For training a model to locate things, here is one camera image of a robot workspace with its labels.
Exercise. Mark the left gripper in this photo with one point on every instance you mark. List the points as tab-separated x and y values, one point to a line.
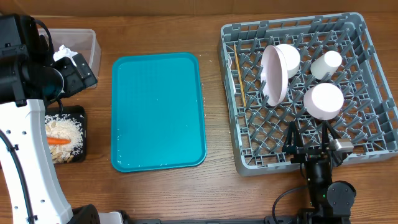
76	83

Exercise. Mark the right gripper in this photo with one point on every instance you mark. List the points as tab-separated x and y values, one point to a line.
305	152

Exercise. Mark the white napkin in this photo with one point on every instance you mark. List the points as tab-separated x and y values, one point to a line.
64	52

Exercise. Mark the orange carrot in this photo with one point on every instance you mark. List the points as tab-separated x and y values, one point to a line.
56	141

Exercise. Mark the pink round plate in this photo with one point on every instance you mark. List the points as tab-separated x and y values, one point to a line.
275	74

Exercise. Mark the white paper cup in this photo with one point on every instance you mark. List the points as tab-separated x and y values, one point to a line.
327	63

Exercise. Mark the white bowl with food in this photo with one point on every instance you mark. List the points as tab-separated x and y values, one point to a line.
292	58

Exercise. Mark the wooden skewer stick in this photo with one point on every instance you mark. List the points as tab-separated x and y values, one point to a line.
239	76

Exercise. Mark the white plastic fork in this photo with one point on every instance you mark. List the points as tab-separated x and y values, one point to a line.
231	76

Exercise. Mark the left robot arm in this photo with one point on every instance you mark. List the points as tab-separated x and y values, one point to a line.
31	79

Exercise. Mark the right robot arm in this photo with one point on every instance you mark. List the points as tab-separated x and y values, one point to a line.
330	200

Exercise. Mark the black plastic waste tray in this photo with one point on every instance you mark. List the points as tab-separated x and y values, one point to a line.
71	110

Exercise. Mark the grey plastic dishwasher rack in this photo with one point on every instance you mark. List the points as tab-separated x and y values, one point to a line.
368	117

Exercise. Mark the clear plastic storage bin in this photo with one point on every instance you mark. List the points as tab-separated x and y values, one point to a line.
82	41

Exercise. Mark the rice and food scraps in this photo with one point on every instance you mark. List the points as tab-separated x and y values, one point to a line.
66	126

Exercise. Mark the teal plastic serving tray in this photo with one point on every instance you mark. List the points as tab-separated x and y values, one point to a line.
157	114

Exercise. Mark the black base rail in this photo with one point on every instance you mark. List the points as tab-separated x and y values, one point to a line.
266	220

